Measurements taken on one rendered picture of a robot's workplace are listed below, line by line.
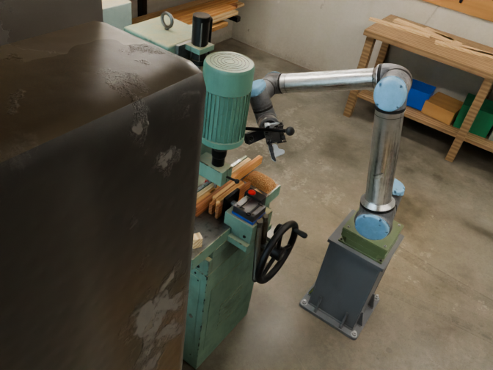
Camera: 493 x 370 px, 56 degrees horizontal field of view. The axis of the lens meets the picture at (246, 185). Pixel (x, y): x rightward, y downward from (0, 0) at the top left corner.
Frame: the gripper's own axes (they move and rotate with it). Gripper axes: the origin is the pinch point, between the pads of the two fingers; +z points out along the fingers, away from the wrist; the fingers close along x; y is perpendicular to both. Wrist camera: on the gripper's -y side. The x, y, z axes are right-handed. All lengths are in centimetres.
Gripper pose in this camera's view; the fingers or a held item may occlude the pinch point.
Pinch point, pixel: (270, 144)
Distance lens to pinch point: 179.9
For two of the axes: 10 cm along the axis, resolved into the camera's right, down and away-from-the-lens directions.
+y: 9.8, -2.1, -0.2
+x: 1.9, 8.9, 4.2
